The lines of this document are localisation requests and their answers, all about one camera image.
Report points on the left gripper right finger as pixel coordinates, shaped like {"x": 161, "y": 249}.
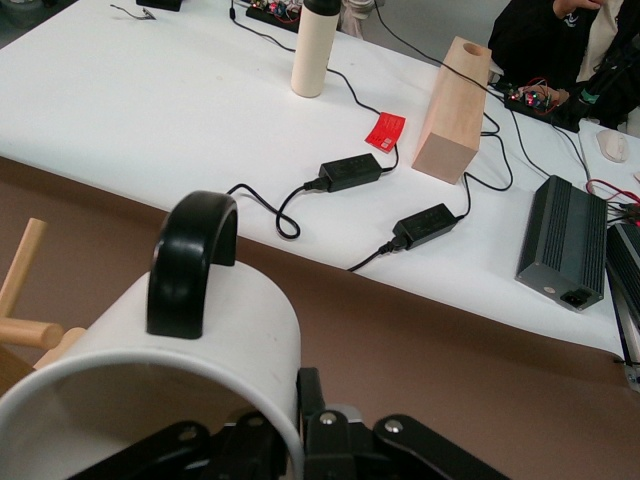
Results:
{"x": 340, "y": 450}

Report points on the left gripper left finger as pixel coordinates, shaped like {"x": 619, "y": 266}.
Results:
{"x": 240, "y": 450}

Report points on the black power adapter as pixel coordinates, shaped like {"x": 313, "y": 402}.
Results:
{"x": 425, "y": 225}
{"x": 350, "y": 172}

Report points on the wooden mug rack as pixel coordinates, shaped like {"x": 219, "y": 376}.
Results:
{"x": 25, "y": 332}

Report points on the large grey finned power supply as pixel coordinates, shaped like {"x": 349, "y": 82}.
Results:
{"x": 560, "y": 235}

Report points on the red card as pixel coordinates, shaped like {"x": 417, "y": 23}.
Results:
{"x": 385, "y": 131}

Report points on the wooden block with hole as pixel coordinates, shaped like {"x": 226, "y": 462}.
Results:
{"x": 450, "y": 130}

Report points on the cream insulated bottle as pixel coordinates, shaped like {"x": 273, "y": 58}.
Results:
{"x": 312, "y": 55}

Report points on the white computer mouse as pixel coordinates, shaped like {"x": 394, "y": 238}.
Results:
{"x": 612, "y": 145}

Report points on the beige cloth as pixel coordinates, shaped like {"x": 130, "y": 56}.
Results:
{"x": 355, "y": 17}

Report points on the small grey tool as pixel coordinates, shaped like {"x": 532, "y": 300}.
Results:
{"x": 145, "y": 16}

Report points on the person in black clothes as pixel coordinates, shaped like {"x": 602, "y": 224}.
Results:
{"x": 535, "y": 45}

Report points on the flat black box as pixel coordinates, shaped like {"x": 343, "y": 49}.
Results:
{"x": 160, "y": 5}

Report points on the grey round object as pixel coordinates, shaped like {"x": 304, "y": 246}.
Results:
{"x": 20, "y": 12}

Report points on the aluminium frame rail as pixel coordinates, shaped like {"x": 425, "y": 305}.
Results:
{"x": 631, "y": 350}

